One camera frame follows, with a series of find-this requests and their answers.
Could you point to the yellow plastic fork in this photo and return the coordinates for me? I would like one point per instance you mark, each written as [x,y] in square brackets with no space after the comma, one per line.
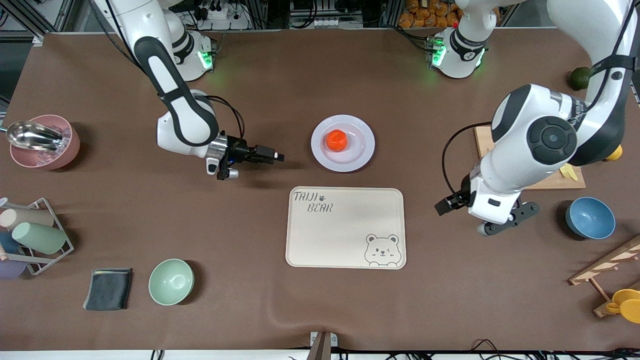
[565,172]

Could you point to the orange mandarin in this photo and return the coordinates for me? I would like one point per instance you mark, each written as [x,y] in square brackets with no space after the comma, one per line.
[337,140]

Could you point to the pink bowl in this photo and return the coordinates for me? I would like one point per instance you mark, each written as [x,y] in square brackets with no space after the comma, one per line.
[45,160]

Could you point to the blue bowl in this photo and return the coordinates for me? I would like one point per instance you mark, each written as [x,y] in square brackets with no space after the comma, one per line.
[590,218]

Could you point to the yellow lemon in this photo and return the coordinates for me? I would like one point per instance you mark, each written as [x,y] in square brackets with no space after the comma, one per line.
[615,154]

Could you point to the metal table edge bracket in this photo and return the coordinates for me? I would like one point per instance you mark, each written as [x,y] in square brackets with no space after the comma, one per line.
[321,345]

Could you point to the dark grey folded cloth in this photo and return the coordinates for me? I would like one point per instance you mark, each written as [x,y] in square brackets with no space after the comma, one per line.
[107,290]

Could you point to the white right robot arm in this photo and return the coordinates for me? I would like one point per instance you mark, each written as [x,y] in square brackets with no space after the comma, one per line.
[185,120]

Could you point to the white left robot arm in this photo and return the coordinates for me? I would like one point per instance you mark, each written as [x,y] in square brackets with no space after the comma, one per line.
[550,135]

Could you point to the cream bear print tray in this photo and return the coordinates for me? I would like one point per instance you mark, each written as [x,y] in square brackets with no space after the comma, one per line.
[345,235]

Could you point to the shiny metal scoop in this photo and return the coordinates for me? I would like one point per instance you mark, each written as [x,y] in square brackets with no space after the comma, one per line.
[30,136]

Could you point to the mint green bowl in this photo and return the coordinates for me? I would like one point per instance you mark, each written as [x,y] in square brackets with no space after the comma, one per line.
[171,282]

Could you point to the bamboo cutting board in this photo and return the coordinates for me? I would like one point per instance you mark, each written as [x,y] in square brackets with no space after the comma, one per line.
[482,142]

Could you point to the blue cup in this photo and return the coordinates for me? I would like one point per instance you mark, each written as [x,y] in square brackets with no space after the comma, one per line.
[7,243]

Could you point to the pile of orange round items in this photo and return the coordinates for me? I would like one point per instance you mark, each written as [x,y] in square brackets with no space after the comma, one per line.
[430,15]

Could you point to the purple cup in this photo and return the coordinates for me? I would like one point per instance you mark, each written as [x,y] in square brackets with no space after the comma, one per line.
[10,270]

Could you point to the wooden peg rack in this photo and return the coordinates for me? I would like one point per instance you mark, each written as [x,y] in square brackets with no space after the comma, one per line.
[600,265]

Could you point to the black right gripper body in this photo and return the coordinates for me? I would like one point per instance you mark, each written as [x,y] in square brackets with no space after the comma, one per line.
[241,150]

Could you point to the mint green cup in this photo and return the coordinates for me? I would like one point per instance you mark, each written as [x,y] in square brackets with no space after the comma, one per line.
[40,238]

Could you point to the white socket bar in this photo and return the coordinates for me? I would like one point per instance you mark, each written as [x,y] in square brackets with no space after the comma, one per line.
[337,23]

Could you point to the pale lilac round plate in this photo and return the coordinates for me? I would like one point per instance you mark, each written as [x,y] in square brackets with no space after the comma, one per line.
[360,150]

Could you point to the green avocado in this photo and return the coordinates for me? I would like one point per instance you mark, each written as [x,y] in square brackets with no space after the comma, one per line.
[580,78]

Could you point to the beige cup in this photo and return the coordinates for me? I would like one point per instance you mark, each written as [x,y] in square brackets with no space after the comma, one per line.
[30,217]

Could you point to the white power strip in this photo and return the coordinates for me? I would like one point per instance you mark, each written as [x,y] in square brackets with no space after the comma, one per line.
[225,20]

